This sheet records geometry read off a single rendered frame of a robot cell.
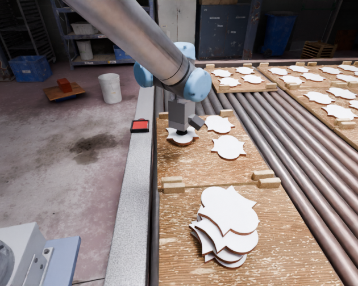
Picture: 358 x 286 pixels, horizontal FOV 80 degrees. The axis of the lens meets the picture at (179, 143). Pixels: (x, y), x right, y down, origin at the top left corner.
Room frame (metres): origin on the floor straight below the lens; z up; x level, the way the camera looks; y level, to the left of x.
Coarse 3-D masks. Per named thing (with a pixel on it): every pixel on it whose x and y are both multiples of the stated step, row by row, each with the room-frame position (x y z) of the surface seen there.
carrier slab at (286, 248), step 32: (160, 192) 0.39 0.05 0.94; (192, 192) 0.39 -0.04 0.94; (256, 192) 0.39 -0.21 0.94; (160, 224) 0.30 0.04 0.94; (288, 224) 0.30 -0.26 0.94; (160, 256) 0.22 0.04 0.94; (192, 256) 0.22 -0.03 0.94; (256, 256) 0.22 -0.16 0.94; (288, 256) 0.22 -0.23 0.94; (320, 256) 0.22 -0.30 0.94
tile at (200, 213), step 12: (204, 192) 0.33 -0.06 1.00; (216, 192) 0.33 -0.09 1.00; (228, 192) 0.33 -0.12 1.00; (204, 204) 0.30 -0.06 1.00; (216, 204) 0.30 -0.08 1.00; (228, 204) 0.30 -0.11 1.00; (240, 204) 0.30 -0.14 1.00; (252, 204) 0.30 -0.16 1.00; (204, 216) 0.28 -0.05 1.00; (216, 216) 0.27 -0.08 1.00; (228, 216) 0.27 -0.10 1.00; (240, 216) 0.27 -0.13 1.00; (252, 216) 0.27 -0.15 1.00; (228, 228) 0.24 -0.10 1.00; (240, 228) 0.24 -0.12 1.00; (252, 228) 0.24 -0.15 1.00
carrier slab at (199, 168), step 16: (160, 128) 0.73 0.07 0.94; (240, 128) 0.73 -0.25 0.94; (160, 144) 0.62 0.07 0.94; (176, 144) 0.62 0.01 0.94; (192, 144) 0.62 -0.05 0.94; (208, 144) 0.62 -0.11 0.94; (160, 160) 0.53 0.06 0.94; (176, 160) 0.53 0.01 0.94; (192, 160) 0.53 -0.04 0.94; (208, 160) 0.53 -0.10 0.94; (224, 160) 0.53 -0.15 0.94; (240, 160) 0.53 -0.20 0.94; (256, 160) 0.53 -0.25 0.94; (160, 176) 0.46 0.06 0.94; (192, 176) 0.46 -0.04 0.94; (208, 176) 0.46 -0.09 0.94; (224, 176) 0.46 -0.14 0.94; (240, 176) 0.46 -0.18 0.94
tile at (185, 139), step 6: (168, 132) 0.67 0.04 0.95; (174, 132) 0.66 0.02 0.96; (192, 132) 0.66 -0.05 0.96; (168, 138) 0.63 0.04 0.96; (174, 138) 0.62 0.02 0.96; (180, 138) 0.62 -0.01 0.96; (186, 138) 0.62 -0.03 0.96; (192, 138) 0.62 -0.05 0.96; (198, 138) 0.64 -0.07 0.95; (180, 144) 0.60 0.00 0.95; (186, 144) 0.60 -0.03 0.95
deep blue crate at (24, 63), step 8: (24, 56) 4.21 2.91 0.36; (32, 56) 4.21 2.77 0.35; (40, 56) 4.22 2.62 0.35; (16, 64) 3.82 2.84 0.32; (24, 64) 3.83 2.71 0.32; (32, 64) 3.84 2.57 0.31; (40, 64) 3.94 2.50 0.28; (48, 64) 4.21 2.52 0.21; (16, 72) 3.82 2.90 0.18; (24, 72) 3.83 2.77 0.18; (32, 72) 3.83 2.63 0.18; (40, 72) 3.85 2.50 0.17; (48, 72) 4.11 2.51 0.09; (16, 80) 3.81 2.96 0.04; (24, 80) 3.82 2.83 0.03; (32, 80) 3.83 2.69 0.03; (40, 80) 3.83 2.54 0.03
